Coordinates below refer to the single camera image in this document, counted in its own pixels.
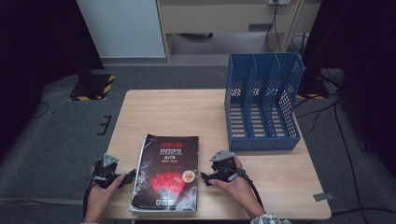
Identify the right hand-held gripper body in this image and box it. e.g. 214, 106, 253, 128
209, 149, 241, 185

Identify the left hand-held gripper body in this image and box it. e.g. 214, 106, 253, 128
92, 152, 125, 189

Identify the blue file rack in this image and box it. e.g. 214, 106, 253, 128
223, 51, 304, 152

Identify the black and red magazine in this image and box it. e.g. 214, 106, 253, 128
129, 133, 200, 213

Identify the person's left hand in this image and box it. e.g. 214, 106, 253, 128
87, 166, 127, 208

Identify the person's right hand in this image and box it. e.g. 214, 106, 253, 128
207, 155, 261, 213

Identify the black stand base striped edge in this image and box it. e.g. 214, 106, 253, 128
295, 77, 331, 101
69, 69, 116, 102

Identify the grey tape piece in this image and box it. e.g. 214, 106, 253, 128
312, 192, 336, 203

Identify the black curtain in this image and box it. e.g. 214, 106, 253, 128
301, 0, 396, 171
0, 0, 106, 162

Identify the white cabinet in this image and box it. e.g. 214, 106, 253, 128
76, 0, 166, 59

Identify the light wooden desk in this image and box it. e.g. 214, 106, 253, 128
155, 0, 323, 64

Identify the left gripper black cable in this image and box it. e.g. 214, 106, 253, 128
81, 175, 106, 218

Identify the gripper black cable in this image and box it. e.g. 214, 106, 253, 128
81, 175, 106, 218
218, 167, 265, 209

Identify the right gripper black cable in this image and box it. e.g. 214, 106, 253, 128
218, 167, 265, 209

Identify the black floor cable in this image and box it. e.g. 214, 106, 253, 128
333, 99, 363, 224
330, 206, 396, 217
31, 102, 50, 119
293, 97, 339, 119

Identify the black hanging cable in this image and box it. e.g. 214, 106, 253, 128
264, 3, 276, 52
273, 3, 283, 52

